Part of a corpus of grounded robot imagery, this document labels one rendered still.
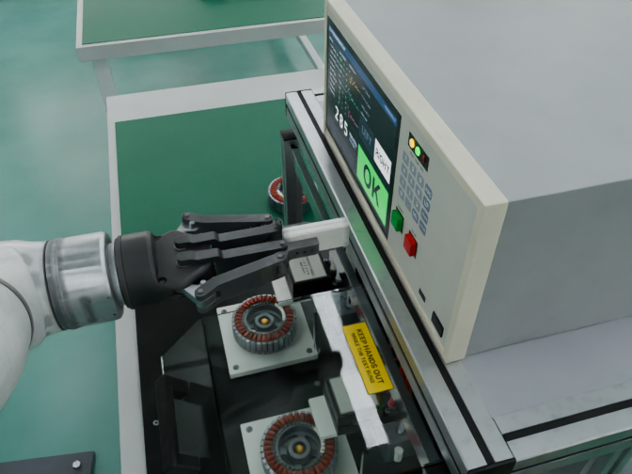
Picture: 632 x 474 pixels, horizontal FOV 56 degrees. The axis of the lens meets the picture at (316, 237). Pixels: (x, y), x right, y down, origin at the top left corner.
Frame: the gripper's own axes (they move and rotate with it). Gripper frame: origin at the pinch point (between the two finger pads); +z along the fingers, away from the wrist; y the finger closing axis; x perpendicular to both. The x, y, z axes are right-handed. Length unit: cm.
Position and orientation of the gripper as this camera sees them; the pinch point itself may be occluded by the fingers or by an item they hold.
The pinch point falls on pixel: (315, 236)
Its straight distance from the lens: 63.1
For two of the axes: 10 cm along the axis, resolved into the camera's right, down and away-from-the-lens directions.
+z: 9.6, -1.8, 2.0
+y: 2.7, 6.5, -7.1
